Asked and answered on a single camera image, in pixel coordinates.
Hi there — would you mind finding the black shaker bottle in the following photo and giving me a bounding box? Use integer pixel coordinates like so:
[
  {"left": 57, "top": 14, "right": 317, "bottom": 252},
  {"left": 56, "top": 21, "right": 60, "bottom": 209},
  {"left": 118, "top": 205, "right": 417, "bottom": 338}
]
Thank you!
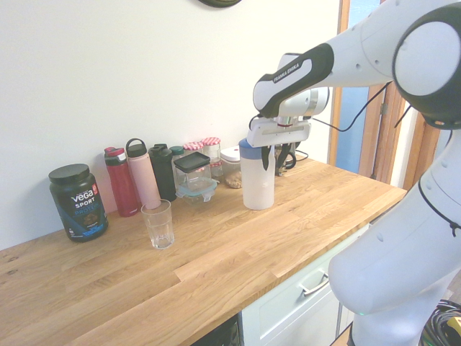
[{"left": 148, "top": 143, "right": 177, "bottom": 203}]

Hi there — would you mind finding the pink water bottle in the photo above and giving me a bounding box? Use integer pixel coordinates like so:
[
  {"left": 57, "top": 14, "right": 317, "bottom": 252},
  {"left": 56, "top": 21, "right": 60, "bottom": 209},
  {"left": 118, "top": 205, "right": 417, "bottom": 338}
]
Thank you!
[{"left": 125, "top": 138, "right": 162, "bottom": 210}]

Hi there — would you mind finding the black coiled cable bundle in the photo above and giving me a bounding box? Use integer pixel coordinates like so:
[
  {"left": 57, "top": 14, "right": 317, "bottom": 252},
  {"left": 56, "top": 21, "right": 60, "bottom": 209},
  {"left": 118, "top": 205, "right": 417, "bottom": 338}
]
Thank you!
[{"left": 423, "top": 298, "right": 461, "bottom": 346}]

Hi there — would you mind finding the cereal container white red lid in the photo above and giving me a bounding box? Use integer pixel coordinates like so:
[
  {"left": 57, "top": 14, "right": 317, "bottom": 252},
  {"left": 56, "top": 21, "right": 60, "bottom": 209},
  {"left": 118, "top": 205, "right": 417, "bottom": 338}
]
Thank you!
[{"left": 220, "top": 146, "right": 244, "bottom": 190}]

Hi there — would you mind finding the pale blue door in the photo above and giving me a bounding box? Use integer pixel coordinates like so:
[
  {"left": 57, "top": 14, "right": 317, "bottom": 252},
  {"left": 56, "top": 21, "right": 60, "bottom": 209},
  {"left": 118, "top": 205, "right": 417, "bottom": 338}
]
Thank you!
[{"left": 329, "top": 0, "right": 385, "bottom": 176}]

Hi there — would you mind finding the black wall clock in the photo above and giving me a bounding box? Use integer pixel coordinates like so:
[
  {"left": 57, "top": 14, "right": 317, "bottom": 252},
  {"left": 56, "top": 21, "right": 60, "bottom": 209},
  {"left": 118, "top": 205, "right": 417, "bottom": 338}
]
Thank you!
[{"left": 197, "top": 0, "right": 243, "bottom": 7}]

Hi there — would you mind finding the silver drawer handle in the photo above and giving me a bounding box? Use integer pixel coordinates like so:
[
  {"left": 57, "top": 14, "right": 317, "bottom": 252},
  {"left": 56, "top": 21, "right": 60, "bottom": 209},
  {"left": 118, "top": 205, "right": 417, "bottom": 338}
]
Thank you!
[{"left": 298, "top": 270, "right": 331, "bottom": 297}]

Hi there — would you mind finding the clear drinking glass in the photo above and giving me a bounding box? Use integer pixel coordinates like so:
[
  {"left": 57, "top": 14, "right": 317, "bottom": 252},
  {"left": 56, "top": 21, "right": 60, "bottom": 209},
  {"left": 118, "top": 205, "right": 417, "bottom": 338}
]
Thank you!
[{"left": 140, "top": 198, "right": 173, "bottom": 251}]

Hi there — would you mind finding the black steel dishwasher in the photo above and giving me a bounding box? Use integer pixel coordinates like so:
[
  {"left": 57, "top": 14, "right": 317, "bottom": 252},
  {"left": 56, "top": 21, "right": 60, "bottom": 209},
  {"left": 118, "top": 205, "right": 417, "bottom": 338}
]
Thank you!
[{"left": 215, "top": 313, "right": 241, "bottom": 346}]

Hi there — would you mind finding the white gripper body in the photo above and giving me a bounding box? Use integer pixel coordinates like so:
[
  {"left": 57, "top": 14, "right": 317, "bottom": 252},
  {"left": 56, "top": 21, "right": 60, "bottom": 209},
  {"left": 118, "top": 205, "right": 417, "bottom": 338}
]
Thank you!
[{"left": 246, "top": 117, "right": 312, "bottom": 149}]

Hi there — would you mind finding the red water bottle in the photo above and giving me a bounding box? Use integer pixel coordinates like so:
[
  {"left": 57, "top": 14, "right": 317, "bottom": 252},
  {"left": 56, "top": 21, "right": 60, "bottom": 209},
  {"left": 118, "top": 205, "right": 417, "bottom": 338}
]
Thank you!
[{"left": 104, "top": 146, "right": 140, "bottom": 218}]

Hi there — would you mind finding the glass food container teal lid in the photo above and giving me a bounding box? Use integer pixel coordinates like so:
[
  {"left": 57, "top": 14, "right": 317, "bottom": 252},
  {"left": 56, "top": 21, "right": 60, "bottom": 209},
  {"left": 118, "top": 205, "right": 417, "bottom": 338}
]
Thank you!
[{"left": 175, "top": 178, "right": 220, "bottom": 206}]

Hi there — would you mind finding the clear square container black lid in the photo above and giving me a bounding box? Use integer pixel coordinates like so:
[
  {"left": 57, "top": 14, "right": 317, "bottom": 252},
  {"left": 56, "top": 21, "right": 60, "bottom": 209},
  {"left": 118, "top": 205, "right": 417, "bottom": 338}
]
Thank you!
[{"left": 173, "top": 151, "right": 212, "bottom": 192}]

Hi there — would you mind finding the black Vega protein tub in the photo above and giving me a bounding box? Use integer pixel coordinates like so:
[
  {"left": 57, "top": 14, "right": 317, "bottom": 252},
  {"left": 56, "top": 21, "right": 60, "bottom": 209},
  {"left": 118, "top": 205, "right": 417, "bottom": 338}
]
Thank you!
[{"left": 48, "top": 164, "right": 109, "bottom": 243}]

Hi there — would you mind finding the glass French press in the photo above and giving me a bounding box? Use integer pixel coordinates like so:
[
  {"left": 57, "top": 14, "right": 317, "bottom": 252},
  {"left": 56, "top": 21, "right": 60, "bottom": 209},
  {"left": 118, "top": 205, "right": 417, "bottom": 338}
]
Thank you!
[{"left": 275, "top": 143, "right": 298, "bottom": 173}]

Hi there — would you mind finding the translucent pitcher with blue lid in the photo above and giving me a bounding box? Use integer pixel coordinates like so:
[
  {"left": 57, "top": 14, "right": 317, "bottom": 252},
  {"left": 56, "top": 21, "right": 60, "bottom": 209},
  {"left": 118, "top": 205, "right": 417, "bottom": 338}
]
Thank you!
[{"left": 239, "top": 138, "right": 276, "bottom": 211}]

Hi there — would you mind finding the white cabinet drawer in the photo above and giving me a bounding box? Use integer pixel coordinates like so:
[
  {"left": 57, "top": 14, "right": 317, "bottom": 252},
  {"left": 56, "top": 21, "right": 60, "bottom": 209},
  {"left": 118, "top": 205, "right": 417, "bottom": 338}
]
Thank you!
[{"left": 241, "top": 223, "right": 372, "bottom": 346}]

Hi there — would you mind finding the wooden door frame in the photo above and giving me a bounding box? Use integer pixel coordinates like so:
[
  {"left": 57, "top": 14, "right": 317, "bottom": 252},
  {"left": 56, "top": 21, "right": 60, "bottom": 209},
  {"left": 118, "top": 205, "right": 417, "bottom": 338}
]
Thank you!
[{"left": 327, "top": 0, "right": 442, "bottom": 190}]

